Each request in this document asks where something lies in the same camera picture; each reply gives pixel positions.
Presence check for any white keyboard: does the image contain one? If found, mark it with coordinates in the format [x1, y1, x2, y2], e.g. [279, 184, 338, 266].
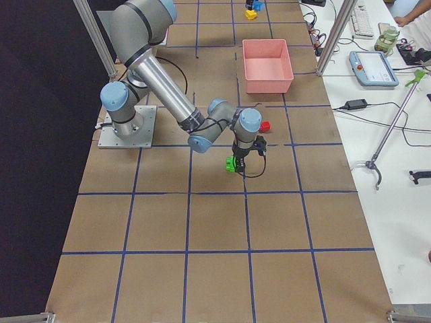
[350, 1, 374, 40]

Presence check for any black power adapter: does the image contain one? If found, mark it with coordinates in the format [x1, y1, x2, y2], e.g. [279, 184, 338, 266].
[345, 99, 368, 110]

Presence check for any green toy block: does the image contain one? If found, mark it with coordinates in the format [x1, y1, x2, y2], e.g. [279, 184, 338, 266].
[226, 155, 237, 172]

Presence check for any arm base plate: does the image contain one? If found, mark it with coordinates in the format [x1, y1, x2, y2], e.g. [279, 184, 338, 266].
[98, 105, 157, 149]

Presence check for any green handled reacher grabber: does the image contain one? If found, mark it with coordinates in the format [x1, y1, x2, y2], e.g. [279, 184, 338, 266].
[364, 69, 426, 191]

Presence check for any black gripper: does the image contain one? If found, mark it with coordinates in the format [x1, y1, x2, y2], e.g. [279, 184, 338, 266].
[232, 135, 267, 174]

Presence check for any blue teach pendant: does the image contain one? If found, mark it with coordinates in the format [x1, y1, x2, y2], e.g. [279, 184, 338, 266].
[349, 51, 399, 89]

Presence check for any aluminium frame post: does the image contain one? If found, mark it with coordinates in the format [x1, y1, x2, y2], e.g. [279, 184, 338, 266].
[316, 0, 357, 76]

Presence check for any red toy block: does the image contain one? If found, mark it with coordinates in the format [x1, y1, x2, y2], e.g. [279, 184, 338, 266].
[259, 120, 271, 133]

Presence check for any glass jar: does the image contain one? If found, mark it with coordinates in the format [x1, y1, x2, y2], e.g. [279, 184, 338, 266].
[374, 26, 399, 55]

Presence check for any pink plastic box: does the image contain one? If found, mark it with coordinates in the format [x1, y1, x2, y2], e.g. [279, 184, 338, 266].
[242, 39, 294, 94]

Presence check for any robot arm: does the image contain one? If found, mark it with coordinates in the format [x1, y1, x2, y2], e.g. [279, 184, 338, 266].
[100, 1, 267, 176]

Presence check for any yellow toy block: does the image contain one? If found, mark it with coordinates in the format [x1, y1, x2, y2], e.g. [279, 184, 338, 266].
[244, 9, 258, 20]

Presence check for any blue toy block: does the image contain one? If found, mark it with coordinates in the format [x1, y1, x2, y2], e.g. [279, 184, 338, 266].
[253, 0, 263, 11]

